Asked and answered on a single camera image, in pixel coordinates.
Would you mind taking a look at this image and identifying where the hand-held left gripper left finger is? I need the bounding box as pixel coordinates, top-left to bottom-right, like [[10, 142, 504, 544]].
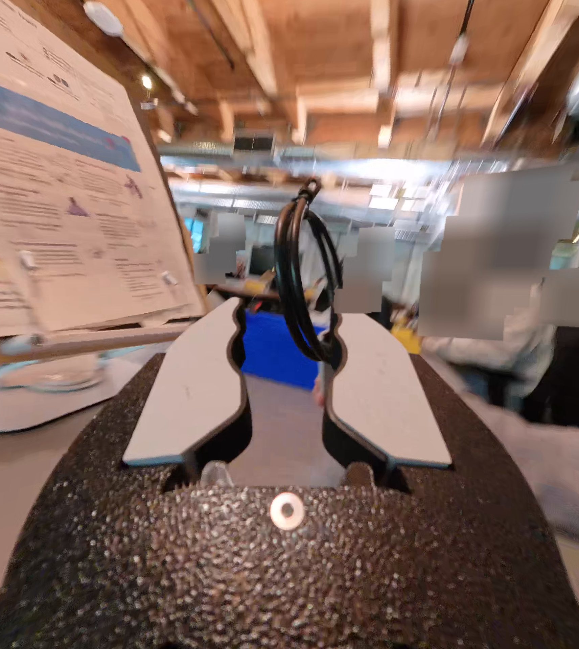
[[122, 296, 254, 470]]

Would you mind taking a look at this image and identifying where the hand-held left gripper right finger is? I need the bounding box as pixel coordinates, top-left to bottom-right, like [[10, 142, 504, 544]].
[[321, 313, 454, 475]]

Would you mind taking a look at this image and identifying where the blue storage bin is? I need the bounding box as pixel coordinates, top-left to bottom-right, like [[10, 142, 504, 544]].
[[241, 310, 329, 391]]

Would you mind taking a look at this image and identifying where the black cable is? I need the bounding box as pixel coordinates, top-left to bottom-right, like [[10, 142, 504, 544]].
[[274, 178, 345, 363]]

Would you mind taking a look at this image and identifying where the person's right forearm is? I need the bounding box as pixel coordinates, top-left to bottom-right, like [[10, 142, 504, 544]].
[[439, 390, 579, 553]]

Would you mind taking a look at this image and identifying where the grey desk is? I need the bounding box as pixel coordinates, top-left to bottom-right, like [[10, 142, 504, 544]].
[[0, 375, 579, 649]]

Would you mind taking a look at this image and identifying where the instruction sheet on stand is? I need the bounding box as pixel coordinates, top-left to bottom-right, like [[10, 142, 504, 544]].
[[0, 0, 208, 432]]

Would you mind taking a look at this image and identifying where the printed instruction sheet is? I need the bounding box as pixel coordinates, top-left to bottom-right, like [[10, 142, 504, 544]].
[[0, 0, 194, 339]]

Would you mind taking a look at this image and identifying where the white pendant lamp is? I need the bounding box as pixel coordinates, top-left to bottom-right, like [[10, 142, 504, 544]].
[[449, 0, 475, 65]]

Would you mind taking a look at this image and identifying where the white ceiling sensor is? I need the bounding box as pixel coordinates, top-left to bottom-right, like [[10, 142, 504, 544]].
[[83, 0, 124, 38]]

